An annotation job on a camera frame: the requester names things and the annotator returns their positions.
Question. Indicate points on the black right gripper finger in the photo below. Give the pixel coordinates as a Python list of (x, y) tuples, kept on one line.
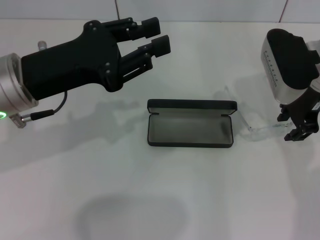
[(301, 132), (283, 117)]

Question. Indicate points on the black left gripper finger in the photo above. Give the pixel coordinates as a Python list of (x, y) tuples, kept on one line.
[(150, 26), (161, 46)]

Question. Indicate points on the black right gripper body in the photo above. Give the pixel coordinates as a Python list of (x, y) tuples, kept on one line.
[(306, 110)]

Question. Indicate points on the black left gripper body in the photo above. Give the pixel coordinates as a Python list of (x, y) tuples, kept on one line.
[(70, 65)]

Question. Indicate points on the clear white glasses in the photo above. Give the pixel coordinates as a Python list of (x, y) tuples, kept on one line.
[(262, 130)]

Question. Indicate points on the black glasses case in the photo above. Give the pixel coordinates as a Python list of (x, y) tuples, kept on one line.
[(190, 125)]

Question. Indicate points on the small silver wrist connector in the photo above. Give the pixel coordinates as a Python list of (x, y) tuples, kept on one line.
[(42, 45)]

